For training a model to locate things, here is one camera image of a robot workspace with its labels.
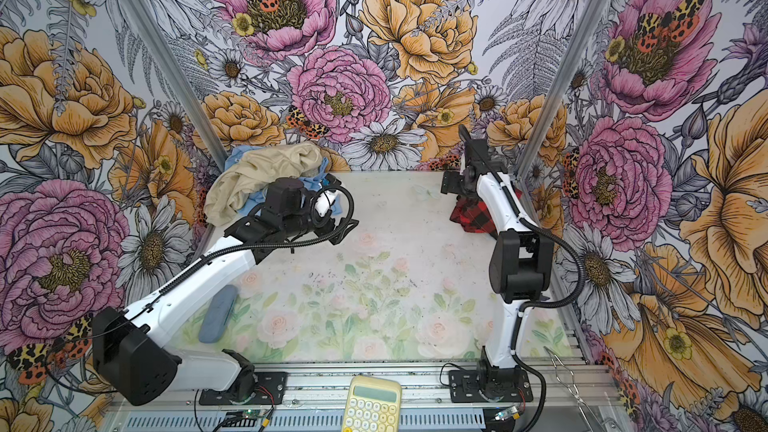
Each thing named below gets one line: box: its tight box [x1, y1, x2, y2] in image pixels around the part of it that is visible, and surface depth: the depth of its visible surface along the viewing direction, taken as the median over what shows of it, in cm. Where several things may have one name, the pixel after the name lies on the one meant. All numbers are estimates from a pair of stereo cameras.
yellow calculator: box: [341, 375, 402, 432], surface depth 72 cm
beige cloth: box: [204, 143, 324, 227], surface depth 110 cm
